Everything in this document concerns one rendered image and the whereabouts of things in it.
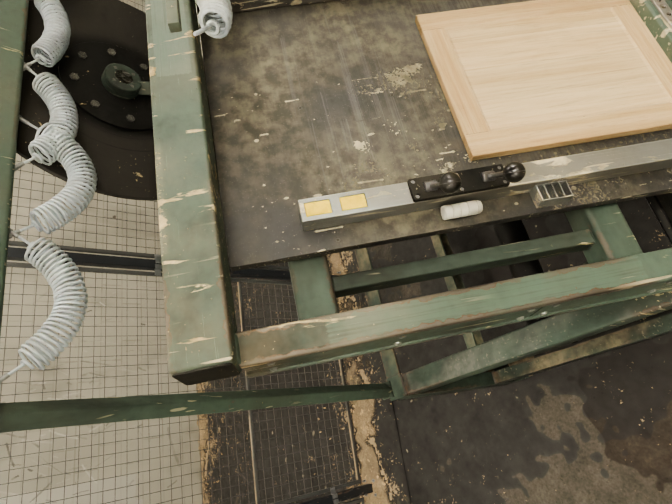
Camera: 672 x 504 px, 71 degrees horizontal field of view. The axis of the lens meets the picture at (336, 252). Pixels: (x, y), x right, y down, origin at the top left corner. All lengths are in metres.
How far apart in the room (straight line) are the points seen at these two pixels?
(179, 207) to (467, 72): 0.73
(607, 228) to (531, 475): 1.66
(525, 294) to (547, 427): 1.64
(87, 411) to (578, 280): 1.02
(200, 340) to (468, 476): 2.20
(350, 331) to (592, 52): 0.93
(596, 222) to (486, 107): 0.34
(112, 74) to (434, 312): 1.20
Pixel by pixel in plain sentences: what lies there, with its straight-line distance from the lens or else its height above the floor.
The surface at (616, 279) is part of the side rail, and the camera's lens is 0.99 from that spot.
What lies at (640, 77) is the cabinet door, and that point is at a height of 0.97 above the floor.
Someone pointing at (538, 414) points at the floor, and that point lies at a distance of 2.51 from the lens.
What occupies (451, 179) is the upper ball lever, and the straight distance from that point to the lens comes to 0.83.
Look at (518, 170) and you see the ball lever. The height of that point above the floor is 1.44.
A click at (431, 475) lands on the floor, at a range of 2.97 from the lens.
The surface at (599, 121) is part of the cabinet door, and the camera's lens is 1.23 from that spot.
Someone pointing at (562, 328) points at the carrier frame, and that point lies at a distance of 1.53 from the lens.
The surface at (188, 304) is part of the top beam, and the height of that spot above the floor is 1.88.
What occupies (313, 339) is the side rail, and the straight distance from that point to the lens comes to 0.80.
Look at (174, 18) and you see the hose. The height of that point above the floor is 1.93.
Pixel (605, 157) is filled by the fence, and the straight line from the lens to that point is 1.14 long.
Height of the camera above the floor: 2.17
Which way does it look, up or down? 38 degrees down
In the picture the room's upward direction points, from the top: 83 degrees counter-clockwise
